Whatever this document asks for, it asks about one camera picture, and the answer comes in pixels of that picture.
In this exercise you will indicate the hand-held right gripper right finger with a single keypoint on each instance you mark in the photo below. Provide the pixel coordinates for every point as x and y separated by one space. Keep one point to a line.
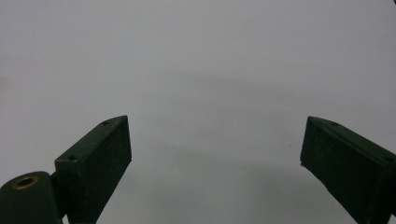
348 161

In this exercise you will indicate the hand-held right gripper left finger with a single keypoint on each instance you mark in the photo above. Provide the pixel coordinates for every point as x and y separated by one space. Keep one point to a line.
93 168

